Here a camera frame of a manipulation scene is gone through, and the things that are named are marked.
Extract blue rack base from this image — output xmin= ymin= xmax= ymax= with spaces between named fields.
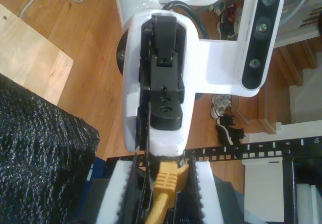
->
xmin=85 ymin=156 xmax=109 ymax=184

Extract black perforated rack post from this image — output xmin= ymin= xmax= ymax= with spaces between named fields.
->
xmin=107 ymin=137 xmax=322 ymax=164

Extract black bubble-wrap mat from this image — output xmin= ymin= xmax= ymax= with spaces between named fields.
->
xmin=0 ymin=72 xmax=102 ymax=224

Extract white floor cable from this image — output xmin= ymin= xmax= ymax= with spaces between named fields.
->
xmin=19 ymin=0 xmax=92 ymax=18

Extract yellow network cable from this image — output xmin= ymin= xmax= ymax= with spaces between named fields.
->
xmin=145 ymin=161 xmax=190 ymax=224

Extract wooden staircase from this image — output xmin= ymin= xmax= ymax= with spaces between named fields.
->
xmin=256 ymin=30 xmax=322 ymax=135

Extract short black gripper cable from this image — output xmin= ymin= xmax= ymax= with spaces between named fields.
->
xmin=162 ymin=0 xmax=211 ymax=40

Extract gripper camera bar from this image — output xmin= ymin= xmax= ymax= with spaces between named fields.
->
xmin=195 ymin=0 xmax=285 ymax=99

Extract black shoe white sole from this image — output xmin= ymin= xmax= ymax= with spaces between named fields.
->
xmin=215 ymin=115 xmax=247 ymax=146

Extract black rack frame bar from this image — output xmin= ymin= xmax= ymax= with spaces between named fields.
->
xmin=284 ymin=147 xmax=322 ymax=224

